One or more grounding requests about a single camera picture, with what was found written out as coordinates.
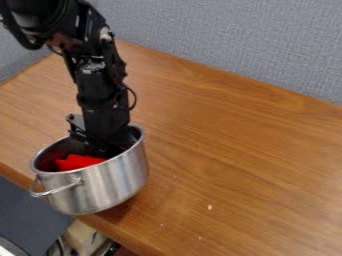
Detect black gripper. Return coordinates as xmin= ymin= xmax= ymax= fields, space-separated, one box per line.
xmin=66 ymin=96 xmax=136 ymax=154

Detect red block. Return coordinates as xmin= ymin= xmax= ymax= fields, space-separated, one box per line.
xmin=55 ymin=154 xmax=106 ymax=172

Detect stainless steel pot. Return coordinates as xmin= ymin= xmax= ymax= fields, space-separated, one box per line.
xmin=29 ymin=124 xmax=148 ymax=215

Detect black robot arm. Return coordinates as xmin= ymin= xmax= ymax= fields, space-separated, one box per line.
xmin=0 ymin=0 xmax=136 ymax=154

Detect beige box under table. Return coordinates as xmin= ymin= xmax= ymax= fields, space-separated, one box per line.
xmin=63 ymin=220 xmax=111 ymax=256

